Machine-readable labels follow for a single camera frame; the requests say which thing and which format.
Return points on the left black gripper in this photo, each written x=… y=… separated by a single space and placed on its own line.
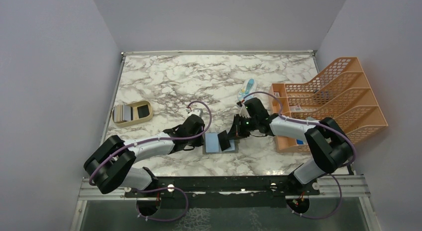
x=198 y=143

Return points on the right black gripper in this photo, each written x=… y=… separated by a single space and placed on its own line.
x=236 y=131

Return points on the taupe leather card holder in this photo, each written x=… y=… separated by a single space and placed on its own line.
x=212 y=145

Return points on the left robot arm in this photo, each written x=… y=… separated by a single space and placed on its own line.
x=111 y=165

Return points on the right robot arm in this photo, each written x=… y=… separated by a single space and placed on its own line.
x=329 y=146

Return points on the beige card tray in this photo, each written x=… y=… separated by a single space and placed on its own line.
x=142 y=112

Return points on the stack of cards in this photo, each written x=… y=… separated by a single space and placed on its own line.
x=122 y=113

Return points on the red white small box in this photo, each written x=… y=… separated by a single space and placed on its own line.
x=295 y=108

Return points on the orange plastic file organizer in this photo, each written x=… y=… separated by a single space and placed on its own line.
x=340 y=91

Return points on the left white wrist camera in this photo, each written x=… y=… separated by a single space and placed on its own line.
x=198 y=112

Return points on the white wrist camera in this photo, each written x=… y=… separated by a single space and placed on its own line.
x=198 y=112
x=243 y=112

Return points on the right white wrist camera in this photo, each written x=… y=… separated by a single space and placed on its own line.
x=243 y=112

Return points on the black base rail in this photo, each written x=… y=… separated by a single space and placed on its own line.
x=222 y=192

